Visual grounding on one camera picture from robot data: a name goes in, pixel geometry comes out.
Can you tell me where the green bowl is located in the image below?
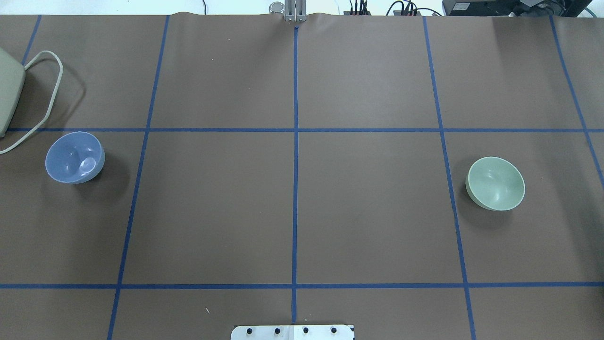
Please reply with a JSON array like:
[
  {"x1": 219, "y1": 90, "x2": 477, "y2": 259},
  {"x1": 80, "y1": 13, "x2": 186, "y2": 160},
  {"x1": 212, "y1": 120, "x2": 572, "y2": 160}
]
[{"x1": 465, "y1": 156, "x2": 526, "y2": 212}]

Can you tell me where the blue bowl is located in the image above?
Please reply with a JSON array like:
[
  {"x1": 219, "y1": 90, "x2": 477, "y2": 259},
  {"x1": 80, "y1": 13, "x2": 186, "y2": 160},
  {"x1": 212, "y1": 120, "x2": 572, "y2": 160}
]
[{"x1": 45, "y1": 131, "x2": 106, "y2": 184}]

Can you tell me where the beige appliance box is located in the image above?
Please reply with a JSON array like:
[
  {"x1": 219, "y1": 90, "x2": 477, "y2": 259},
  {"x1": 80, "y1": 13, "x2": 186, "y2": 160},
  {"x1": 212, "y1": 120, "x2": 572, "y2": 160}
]
[{"x1": 0, "y1": 49, "x2": 25, "y2": 137}]

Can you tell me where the aluminium frame post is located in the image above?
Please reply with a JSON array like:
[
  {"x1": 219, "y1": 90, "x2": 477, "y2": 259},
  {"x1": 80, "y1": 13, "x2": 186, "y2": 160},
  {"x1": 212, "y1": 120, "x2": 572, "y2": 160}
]
[{"x1": 283, "y1": 0, "x2": 308, "y2": 22}]

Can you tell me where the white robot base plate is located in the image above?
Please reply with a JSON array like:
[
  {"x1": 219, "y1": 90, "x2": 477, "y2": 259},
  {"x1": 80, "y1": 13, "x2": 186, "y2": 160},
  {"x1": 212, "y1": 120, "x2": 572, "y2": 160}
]
[{"x1": 230, "y1": 324, "x2": 355, "y2": 340}]

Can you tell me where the beige power cable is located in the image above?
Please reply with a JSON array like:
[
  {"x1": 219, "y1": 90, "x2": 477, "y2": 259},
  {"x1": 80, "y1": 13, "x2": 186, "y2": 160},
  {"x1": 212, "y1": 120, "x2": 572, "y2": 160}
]
[{"x1": 0, "y1": 51, "x2": 64, "y2": 155}]

